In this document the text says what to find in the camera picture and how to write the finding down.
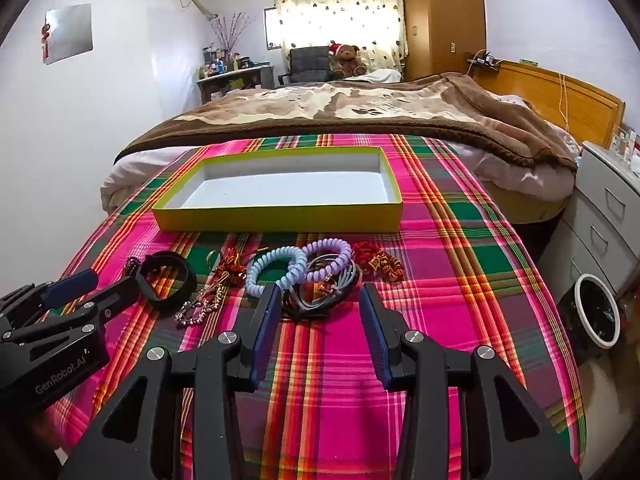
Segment brown teddy bear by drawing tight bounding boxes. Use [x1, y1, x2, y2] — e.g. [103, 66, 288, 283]
[327, 42, 368, 81]

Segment small boxes on nightstand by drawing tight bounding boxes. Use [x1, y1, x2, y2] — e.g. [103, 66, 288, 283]
[610, 127, 640, 176]

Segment small desk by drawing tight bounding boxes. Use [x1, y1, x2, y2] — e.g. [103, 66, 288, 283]
[196, 64, 276, 103]

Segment wooden wardrobe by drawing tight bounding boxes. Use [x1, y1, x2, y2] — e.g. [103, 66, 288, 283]
[397, 0, 488, 81]

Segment silver wall sheet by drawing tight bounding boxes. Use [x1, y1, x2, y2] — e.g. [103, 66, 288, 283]
[42, 3, 95, 65]

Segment red and gold knot ornament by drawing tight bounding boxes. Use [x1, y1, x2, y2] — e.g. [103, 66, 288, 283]
[354, 241, 404, 282]

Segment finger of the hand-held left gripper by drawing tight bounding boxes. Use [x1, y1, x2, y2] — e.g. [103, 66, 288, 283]
[45, 276, 146, 334]
[0, 268, 99, 332]

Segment brown patterned fleece blanket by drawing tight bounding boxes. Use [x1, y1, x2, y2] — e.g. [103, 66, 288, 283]
[114, 72, 581, 171]

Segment black wristband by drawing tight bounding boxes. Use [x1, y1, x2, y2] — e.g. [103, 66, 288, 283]
[135, 250, 197, 313]

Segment small wall shelf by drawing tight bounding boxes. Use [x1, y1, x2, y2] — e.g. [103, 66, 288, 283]
[465, 50, 501, 72]

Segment yellow charging cable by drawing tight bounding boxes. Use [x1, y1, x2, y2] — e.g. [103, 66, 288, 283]
[556, 72, 572, 132]

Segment bundle of grey hair ties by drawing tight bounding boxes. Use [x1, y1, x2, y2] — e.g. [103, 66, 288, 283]
[282, 255, 363, 321]

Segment rhinestone hair clip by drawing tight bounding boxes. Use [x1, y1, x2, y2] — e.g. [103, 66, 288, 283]
[174, 285, 224, 330]

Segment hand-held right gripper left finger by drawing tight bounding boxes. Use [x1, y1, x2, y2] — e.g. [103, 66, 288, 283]
[70, 282, 283, 480]

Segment purple spiral hair tie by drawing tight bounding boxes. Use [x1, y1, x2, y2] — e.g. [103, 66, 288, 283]
[302, 239, 353, 284]

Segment pink green plaid blanket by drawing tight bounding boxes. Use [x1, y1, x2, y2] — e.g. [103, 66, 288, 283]
[47, 132, 588, 480]

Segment black office chair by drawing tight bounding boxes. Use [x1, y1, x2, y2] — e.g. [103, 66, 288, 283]
[277, 46, 336, 86]

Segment cluster of bottles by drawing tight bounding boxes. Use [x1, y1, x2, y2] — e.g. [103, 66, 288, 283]
[200, 45, 251, 78]

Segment red gold tassel charm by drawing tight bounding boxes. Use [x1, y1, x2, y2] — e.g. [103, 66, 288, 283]
[206, 247, 273, 288]

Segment white cloth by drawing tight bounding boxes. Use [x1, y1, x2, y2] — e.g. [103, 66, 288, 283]
[360, 69, 404, 84]

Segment white rimmed trash bin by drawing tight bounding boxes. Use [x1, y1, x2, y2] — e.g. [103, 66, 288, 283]
[557, 272, 622, 361]

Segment yellow-green shallow cardboard box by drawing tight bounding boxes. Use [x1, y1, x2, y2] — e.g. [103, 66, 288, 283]
[151, 146, 404, 234]

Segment blue spiral hair tie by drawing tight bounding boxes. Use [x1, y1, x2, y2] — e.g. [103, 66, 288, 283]
[245, 246, 308, 302]

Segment grey nightstand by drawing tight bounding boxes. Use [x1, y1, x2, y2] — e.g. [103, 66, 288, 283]
[537, 141, 640, 306]

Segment vase with purple branches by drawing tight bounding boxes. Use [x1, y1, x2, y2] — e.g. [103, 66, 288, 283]
[210, 12, 256, 61]

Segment dotted cream curtain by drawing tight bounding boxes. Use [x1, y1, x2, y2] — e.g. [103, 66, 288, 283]
[271, 0, 408, 68]

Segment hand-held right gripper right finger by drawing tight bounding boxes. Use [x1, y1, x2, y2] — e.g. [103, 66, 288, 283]
[359, 282, 583, 480]

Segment wooden bed frame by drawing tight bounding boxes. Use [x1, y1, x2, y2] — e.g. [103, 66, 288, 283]
[470, 60, 626, 226]

